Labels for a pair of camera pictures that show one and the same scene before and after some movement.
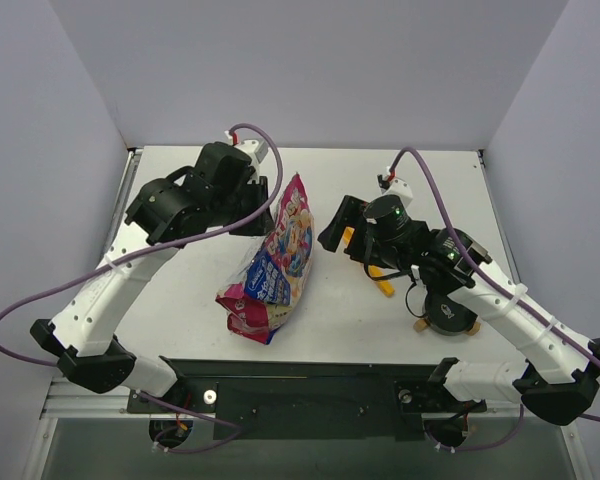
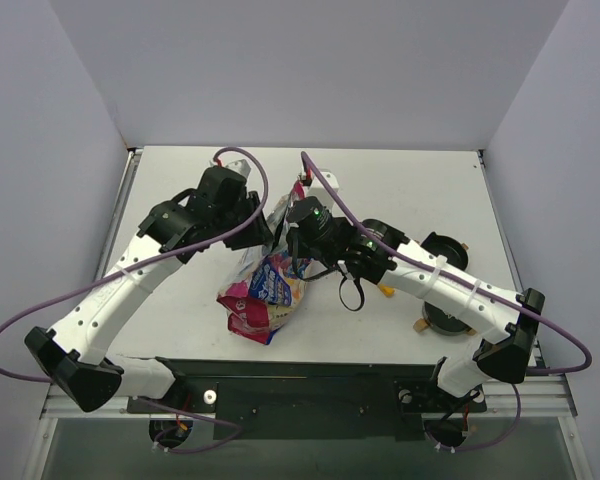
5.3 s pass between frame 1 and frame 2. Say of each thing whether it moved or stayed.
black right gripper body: moved
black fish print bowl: stayed
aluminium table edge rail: stayed
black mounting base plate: stayed
